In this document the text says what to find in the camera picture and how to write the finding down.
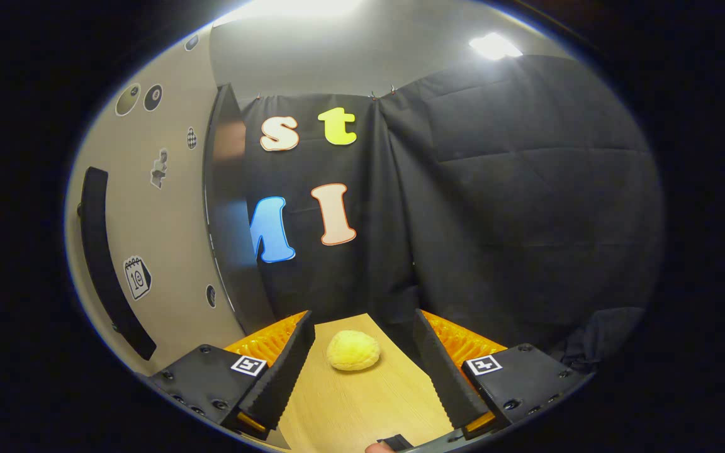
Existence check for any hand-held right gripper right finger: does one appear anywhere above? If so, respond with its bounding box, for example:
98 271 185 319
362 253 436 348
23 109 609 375
413 308 593 439

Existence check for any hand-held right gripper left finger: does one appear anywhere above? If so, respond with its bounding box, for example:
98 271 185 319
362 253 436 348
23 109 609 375
149 310 316 441

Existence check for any black cabinet door handle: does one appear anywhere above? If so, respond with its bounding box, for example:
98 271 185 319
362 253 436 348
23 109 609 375
78 167 157 361

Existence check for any yellow bun-shaped sponge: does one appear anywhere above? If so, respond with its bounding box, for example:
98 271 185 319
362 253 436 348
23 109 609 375
326 330 381 371

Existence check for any black backdrop cloth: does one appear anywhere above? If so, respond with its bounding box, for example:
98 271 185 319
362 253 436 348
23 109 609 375
240 53 664 372

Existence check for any small ceiling light panel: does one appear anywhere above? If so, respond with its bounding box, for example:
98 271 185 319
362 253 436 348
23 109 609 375
469 33 522 60

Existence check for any large ceiling light panel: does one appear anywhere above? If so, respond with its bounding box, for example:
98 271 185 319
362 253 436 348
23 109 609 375
211 0 363 26

